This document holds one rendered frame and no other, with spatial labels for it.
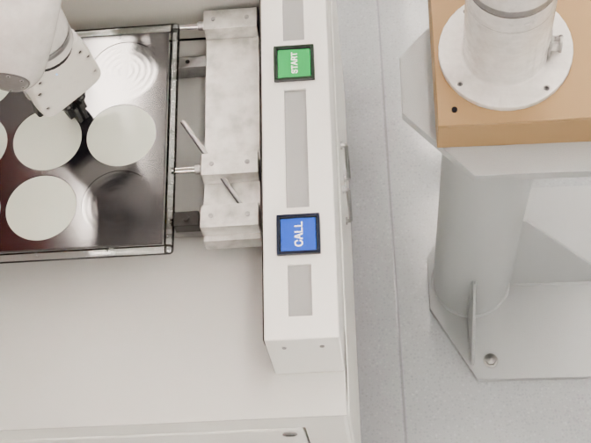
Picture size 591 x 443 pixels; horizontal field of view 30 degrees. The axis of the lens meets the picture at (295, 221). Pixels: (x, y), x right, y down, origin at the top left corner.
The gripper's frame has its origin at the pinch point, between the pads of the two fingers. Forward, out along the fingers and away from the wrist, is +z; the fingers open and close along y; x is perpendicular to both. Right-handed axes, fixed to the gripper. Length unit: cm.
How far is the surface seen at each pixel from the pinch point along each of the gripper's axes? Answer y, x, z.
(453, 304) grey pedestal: 42, -39, 87
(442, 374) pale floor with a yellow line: 31, -46, 92
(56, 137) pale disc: -4.6, -0.7, 2.0
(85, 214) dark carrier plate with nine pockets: -9.3, -13.4, 2.1
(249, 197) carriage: 8.9, -26.8, 4.0
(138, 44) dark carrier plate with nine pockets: 13.8, 3.0, 2.1
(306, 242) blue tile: 7.8, -40.6, -4.4
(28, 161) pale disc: -9.9, -0.9, 2.0
